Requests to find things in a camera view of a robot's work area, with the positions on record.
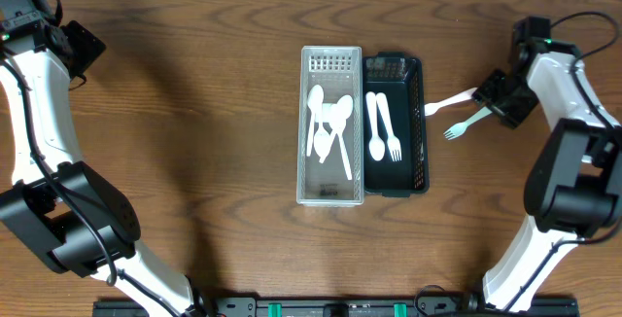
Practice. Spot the clear plastic basket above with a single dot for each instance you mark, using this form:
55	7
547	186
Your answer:
339	71

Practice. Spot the short white plastic spoon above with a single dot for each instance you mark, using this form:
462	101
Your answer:
376	144

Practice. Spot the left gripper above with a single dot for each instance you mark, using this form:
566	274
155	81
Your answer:
86	47

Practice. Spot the mint green plastic fork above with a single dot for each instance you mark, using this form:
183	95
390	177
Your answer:
459	129

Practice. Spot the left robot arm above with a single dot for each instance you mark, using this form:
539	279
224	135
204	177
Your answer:
69	216

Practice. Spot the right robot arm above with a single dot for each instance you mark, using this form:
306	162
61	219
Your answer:
572	196

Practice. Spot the white plastic fork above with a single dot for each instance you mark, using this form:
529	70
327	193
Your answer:
393	142
432	108

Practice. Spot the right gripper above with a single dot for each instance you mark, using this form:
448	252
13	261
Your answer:
493	95

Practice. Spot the white plastic spoon crosswise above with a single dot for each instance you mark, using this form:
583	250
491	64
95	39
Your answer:
345	102

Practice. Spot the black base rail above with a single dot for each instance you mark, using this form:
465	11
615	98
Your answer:
433	304

